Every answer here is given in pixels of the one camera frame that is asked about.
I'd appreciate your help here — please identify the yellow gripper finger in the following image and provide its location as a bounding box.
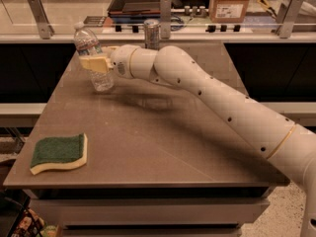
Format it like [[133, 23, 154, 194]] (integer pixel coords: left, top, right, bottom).
[[79, 56, 113, 73], [102, 46, 118, 55]]

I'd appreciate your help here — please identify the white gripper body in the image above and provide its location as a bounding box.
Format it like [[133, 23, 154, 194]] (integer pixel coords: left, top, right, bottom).
[[111, 44, 139, 79]]

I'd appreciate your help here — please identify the clear plastic water bottle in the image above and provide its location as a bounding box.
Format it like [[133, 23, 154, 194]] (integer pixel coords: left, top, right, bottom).
[[74, 22, 114, 93]]

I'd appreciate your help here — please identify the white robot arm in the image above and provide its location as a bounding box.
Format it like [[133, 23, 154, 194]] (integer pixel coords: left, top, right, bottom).
[[80, 44, 316, 237]]

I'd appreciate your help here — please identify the silver drink can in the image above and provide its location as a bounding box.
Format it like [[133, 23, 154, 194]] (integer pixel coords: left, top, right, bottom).
[[144, 19, 160, 50]]

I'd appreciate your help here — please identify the orange and black tray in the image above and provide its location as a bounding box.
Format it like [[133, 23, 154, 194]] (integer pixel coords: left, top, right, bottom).
[[108, 0, 160, 16]]

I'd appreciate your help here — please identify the green and yellow sponge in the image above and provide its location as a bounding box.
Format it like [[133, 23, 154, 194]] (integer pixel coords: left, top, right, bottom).
[[30, 133, 88, 175]]

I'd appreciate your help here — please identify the brown cardboard box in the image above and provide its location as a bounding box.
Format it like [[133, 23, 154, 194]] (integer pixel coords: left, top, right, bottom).
[[208, 0, 250, 23]]

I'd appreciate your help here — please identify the left metal glass bracket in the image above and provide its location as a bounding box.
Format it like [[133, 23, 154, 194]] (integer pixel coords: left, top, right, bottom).
[[27, 0, 54, 40]]

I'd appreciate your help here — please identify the metal glass bracket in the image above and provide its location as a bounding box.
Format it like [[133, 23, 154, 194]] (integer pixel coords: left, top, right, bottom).
[[160, 0, 172, 39], [276, 0, 304, 39], [27, 0, 54, 40]]

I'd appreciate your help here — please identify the middle metal glass bracket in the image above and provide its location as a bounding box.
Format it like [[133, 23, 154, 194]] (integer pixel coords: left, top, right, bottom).
[[160, 0, 172, 39]]

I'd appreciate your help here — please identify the black wire snack basket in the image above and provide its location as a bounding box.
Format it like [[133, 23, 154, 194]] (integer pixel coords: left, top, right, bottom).
[[0, 190, 31, 237]]

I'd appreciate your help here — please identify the right metal glass bracket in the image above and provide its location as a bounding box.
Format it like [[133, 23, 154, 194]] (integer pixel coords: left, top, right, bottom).
[[276, 0, 304, 39]]

